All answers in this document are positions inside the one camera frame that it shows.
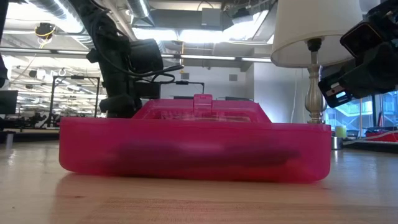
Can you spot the black metal rack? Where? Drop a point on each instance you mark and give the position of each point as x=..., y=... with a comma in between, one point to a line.
x=53, y=99

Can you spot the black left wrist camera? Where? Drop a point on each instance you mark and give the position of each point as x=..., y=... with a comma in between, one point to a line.
x=147, y=90

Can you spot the silver metal cup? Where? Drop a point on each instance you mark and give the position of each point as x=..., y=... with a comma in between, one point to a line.
x=336, y=143

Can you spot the ceiling light strip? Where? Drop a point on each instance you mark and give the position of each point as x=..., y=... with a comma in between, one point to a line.
x=208, y=57

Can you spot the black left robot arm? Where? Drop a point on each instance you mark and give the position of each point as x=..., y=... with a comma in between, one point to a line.
x=105, y=37

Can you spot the black monitor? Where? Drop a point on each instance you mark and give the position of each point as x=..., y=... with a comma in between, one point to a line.
x=7, y=102

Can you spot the red storage box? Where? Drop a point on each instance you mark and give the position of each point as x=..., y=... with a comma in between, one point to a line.
x=382, y=136

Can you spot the pink translucent supply box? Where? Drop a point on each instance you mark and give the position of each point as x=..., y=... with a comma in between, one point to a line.
x=192, y=149

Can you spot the light green cup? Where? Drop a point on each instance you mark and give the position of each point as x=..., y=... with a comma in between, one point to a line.
x=340, y=131

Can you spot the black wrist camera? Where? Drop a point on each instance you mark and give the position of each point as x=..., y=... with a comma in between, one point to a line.
x=334, y=90
x=147, y=90

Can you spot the grey ceiling box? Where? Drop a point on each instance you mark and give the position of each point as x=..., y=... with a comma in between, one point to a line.
x=211, y=17

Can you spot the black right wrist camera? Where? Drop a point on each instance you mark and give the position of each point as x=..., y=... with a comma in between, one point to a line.
x=334, y=90

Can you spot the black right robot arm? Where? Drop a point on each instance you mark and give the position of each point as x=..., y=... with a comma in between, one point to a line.
x=385, y=18

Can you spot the white-shade silver table lamp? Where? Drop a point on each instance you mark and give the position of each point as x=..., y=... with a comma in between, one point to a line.
x=311, y=31

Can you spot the silver air duct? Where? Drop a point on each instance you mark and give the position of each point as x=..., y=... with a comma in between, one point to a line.
x=140, y=9
x=56, y=12

